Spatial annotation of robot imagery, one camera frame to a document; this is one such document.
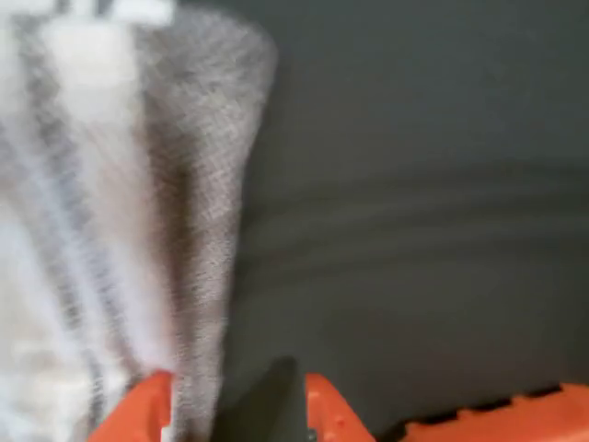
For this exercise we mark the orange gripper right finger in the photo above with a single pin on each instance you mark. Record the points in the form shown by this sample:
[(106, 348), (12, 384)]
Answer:
[(326, 410)]

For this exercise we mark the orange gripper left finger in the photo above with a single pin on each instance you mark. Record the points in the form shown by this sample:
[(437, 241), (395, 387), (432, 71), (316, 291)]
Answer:
[(142, 410)]

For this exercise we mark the white striped towel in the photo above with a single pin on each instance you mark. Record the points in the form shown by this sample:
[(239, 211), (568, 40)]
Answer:
[(115, 207)]

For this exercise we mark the orange 3D-printed robot arm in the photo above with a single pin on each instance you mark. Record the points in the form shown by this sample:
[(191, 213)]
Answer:
[(506, 423)]

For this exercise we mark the dark grey work mat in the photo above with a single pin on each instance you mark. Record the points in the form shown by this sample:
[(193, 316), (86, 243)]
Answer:
[(414, 184)]

